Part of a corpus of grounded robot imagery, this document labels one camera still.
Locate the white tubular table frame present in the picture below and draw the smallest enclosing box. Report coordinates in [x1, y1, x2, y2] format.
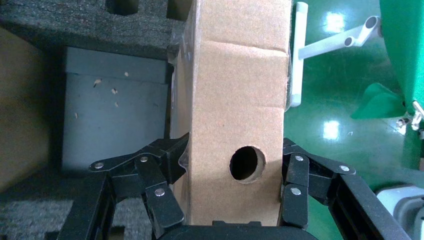
[289, 1, 382, 108]

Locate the small cardboard box with hole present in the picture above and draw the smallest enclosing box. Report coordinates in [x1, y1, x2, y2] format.
[168, 0, 294, 228]

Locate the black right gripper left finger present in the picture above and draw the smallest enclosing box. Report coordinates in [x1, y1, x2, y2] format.
[56, 132, 190, 240]

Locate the silver binder clip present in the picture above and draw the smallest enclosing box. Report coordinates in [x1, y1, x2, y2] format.
[395, 100, 424, 132]

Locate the green tablecloth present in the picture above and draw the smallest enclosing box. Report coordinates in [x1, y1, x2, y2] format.
[350, 0, 424, 170]

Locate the dark grey carton liner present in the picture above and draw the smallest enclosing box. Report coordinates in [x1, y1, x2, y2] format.
[61, 46, 175, 173]

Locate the white grey robot base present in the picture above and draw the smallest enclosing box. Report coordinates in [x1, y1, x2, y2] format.
[375, 184, 424, 240]

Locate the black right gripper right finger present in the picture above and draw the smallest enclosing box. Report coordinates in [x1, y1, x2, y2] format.
[279, 138, 413, 240]

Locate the black foam insert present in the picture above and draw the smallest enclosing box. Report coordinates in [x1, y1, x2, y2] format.
[0, 0, 196, 61]
[0, 168, 157, 240]

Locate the large open cardboard carton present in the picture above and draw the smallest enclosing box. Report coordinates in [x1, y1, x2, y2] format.
[0, 26, 64, 195]

